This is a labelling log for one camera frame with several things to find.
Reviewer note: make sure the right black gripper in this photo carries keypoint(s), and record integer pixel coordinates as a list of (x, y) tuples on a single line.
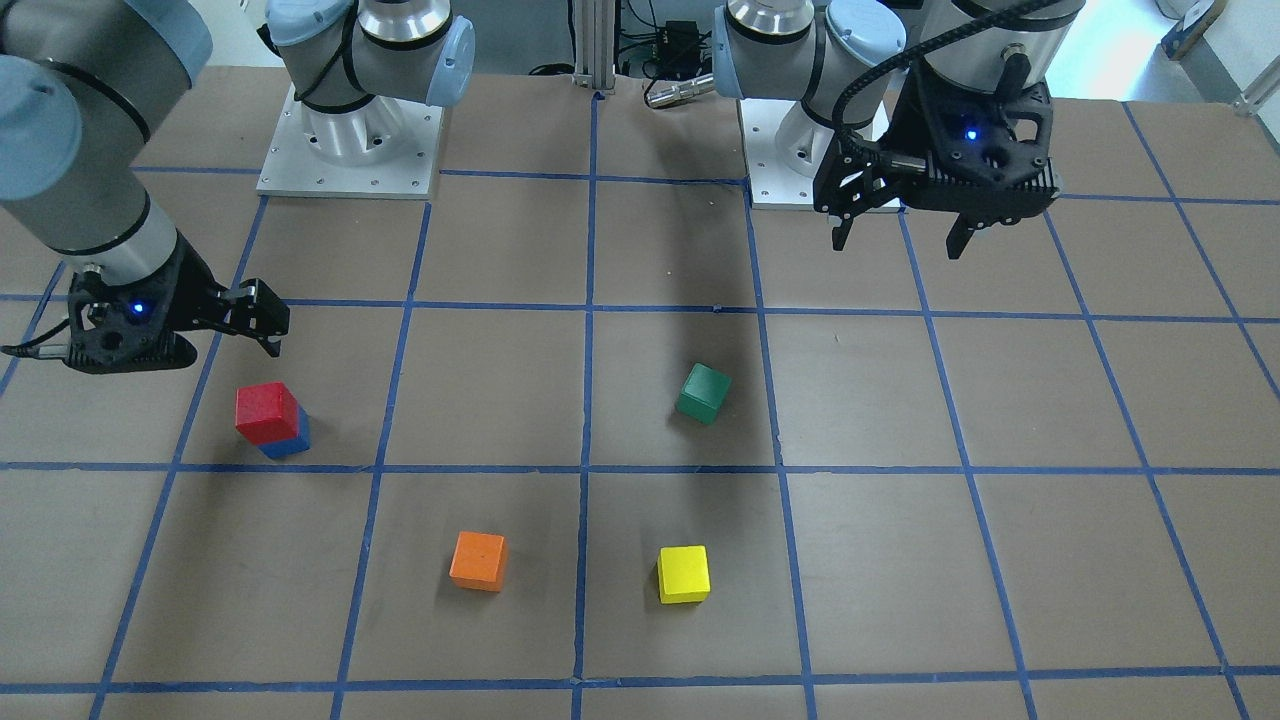
[(190, 288)]

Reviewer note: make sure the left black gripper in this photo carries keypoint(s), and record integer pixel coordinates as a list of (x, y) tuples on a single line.
[(906, 122)]

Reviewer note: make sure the red wooden block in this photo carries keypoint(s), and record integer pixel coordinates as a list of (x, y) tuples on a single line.
[(266, 412)]

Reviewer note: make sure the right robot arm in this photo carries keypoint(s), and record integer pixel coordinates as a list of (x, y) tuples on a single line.
[(86, 84)]

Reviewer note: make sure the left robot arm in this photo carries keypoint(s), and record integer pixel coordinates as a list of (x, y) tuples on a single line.
[(860, 50)]

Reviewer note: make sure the blue wooden block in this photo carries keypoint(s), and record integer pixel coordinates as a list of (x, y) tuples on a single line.
[(301, 441)]

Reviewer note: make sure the green wooden block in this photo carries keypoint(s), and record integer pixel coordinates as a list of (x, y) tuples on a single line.
[(703, 393)]

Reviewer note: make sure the orange wooden block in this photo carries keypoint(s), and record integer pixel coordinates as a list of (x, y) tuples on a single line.
[(479, 561)]

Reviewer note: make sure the yellow wooden block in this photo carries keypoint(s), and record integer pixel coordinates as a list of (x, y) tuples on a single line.
[(683, 574)]

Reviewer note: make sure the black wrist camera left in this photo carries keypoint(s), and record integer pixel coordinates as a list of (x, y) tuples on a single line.
[(987, 154)]

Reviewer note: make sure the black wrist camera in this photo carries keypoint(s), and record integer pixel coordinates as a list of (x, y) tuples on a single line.
[(987, 154), (110, 330)]

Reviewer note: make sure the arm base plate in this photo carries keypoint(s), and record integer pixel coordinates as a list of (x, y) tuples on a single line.
[(390, 149), (783, 148)]

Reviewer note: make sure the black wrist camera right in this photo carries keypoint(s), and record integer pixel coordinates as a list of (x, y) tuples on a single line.
[(110, 330)]

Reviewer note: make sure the aluminium frame post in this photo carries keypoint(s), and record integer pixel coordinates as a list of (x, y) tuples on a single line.
[(594, 45)]

